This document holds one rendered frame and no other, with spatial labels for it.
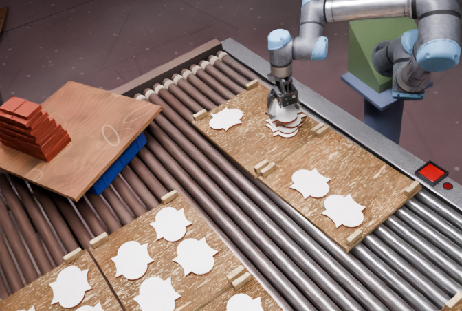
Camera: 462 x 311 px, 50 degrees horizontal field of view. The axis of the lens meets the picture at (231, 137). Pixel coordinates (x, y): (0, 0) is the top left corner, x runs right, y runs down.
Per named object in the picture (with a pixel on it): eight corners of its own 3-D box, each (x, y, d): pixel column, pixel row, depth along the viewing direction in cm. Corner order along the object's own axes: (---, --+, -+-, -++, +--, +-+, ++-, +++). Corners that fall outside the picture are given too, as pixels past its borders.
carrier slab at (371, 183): (328, 130, 188) (328, 127, 187) (421, 189, 162) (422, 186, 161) (258, 180, 175) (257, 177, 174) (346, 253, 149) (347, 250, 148)
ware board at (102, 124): (71, 83, 217) (69, 80, 216) (162, 109, 195) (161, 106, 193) (-19, 161, 188) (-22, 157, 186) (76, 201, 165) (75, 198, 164)
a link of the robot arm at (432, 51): (422, 68, 194) (467, 9, 141) (421, 105, 192) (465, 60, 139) (390, 66, 196) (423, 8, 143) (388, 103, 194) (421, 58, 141)
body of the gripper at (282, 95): (280, 110, 177) (277, 82, 169) (271, 96, 183) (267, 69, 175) (300, 103, 178) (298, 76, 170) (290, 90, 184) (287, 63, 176)
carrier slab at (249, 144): (258, 84, 214) (258, 82, 213) (327, 131, 188) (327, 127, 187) (192, 124, 201) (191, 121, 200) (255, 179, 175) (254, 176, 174)
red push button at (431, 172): (429, 165, 169) (430, 162, 168) (444, 175, 165) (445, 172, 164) (417, 175, 167) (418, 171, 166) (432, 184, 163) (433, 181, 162)
